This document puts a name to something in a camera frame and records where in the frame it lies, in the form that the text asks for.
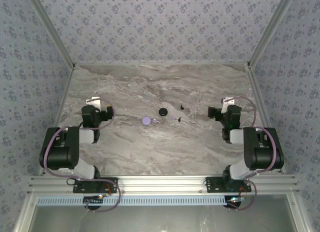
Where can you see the aluminium frame post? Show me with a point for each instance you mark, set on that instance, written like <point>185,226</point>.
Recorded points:
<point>52,29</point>
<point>269,29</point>

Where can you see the small controller board with LED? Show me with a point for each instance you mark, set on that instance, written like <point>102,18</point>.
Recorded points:
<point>93,199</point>
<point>235,200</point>

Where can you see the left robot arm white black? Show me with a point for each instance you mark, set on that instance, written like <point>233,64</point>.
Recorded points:
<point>60,151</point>

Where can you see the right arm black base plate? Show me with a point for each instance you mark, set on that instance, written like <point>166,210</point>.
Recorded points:
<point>212,185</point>

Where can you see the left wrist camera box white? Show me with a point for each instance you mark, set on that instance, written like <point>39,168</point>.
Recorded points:
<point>93,101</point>

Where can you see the aluminium table side rail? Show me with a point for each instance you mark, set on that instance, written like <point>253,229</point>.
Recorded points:
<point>65,91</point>
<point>257,91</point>

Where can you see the aluminium mounting rail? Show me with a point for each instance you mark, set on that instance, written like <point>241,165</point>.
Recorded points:
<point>160,184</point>

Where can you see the grey metal lower panel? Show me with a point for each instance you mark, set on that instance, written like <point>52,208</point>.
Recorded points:
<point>160,219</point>

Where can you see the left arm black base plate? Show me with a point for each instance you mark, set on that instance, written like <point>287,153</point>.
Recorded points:
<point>110,185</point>

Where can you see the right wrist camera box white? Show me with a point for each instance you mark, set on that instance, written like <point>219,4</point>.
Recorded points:
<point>226,103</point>

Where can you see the black earbud charging case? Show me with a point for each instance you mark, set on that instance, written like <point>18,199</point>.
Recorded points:
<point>163,111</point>

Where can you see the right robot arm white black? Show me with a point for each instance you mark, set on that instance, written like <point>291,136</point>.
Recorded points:
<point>262,151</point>

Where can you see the purple earbud charging case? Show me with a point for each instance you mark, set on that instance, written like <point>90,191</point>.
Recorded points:
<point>146,120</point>

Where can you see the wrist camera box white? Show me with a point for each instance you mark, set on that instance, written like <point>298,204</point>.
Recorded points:
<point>93,101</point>
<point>226,103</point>

